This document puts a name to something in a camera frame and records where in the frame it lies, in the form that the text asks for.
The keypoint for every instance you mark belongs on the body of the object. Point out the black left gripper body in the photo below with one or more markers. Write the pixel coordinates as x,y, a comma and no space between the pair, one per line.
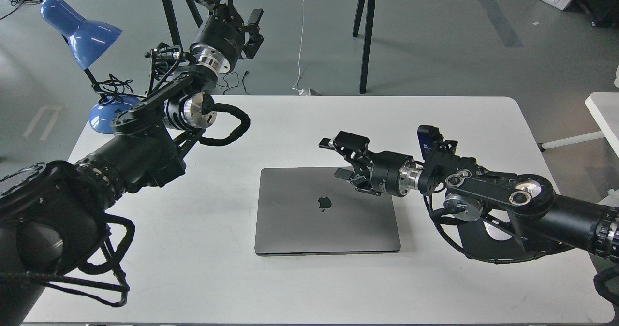
220,40

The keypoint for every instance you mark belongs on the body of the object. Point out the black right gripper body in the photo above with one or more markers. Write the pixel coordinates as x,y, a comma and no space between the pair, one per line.
394,173

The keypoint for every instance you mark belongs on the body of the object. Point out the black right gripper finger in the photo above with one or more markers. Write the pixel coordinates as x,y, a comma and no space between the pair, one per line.
361,182
352,147

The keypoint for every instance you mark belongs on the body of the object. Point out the grey laptop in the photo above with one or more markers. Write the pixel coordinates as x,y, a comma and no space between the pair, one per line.
306,210

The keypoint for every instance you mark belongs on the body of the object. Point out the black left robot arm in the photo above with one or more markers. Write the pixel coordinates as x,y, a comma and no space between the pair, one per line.
55,229

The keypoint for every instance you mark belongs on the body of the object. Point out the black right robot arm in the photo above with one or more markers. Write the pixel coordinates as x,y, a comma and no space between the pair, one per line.
457,191

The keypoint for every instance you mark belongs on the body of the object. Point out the black mouse pad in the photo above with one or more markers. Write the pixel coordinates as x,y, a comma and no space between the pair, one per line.
483,244

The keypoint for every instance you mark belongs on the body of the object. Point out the white computer mouse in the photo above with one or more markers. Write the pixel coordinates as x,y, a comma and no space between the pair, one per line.
496,233

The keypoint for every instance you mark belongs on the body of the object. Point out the blue desk lamp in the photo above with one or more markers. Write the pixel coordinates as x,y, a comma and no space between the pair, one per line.
88,40

